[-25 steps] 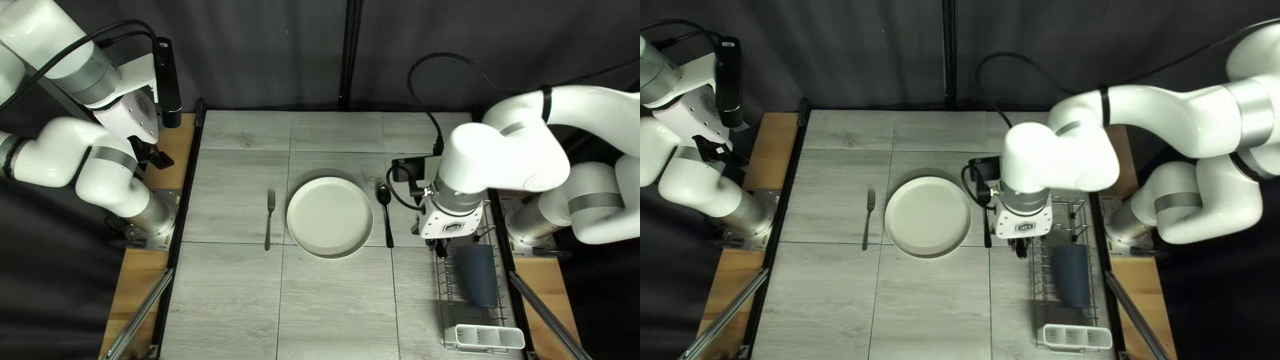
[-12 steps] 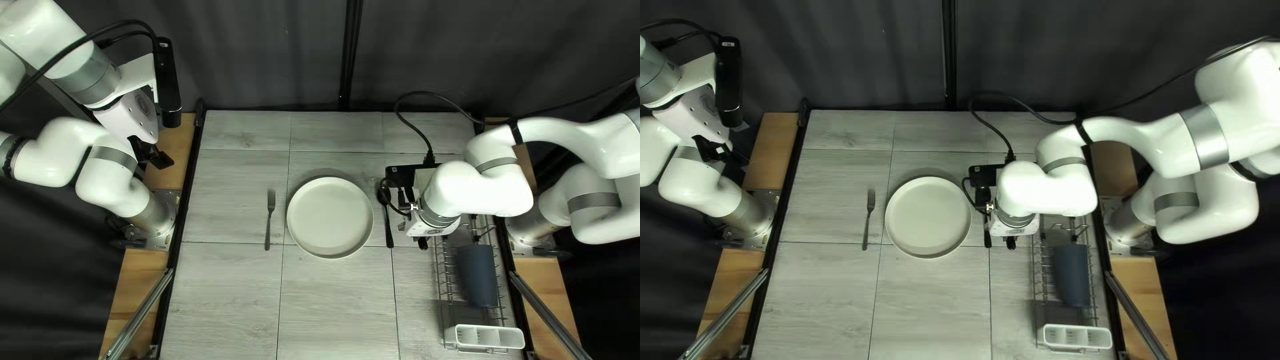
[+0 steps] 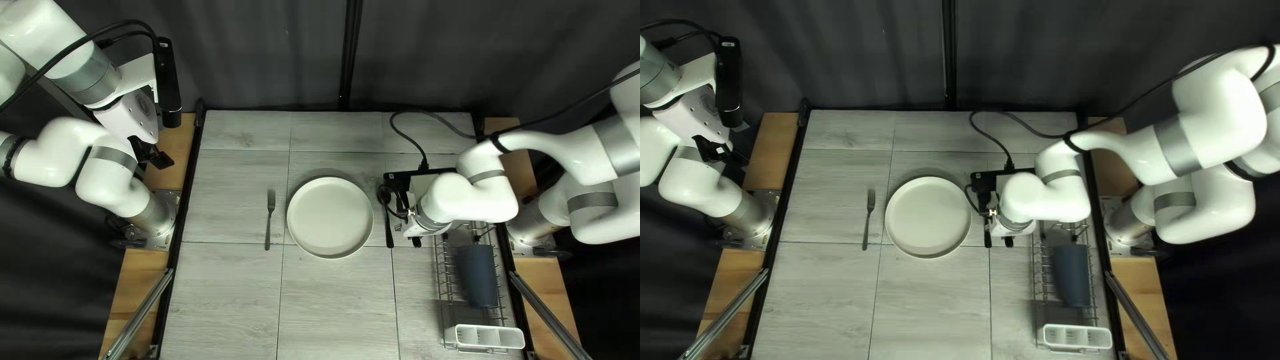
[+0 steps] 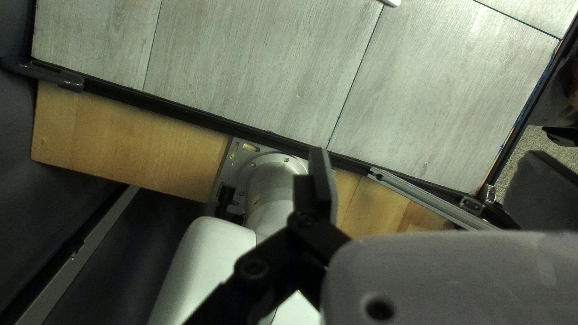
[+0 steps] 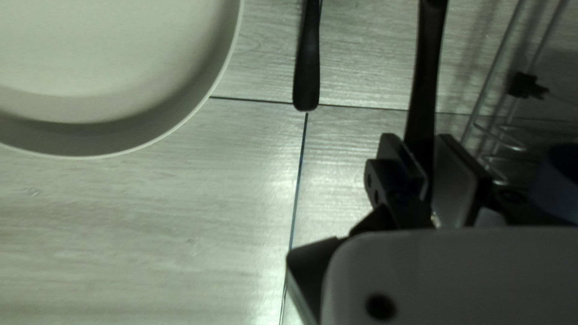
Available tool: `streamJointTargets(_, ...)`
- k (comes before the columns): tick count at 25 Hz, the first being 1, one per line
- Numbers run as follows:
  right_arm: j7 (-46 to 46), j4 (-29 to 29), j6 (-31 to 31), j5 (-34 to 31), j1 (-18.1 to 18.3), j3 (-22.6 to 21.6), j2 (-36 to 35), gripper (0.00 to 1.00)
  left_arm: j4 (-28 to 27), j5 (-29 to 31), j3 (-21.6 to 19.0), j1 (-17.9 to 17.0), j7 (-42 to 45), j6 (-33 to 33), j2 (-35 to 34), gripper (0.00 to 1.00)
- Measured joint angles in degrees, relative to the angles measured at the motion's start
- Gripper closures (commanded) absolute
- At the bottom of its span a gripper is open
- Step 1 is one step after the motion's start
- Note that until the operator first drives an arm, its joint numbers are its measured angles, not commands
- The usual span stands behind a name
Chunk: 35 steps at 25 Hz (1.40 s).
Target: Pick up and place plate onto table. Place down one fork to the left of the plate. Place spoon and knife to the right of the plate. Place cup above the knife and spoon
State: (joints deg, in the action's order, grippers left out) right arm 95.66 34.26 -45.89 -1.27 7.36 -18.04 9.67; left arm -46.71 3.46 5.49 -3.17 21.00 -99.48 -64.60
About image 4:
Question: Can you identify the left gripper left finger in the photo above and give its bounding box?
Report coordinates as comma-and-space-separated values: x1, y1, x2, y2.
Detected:
182, 146, 353, 325

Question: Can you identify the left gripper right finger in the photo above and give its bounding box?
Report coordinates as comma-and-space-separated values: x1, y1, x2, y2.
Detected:
502, 150, 578, 232

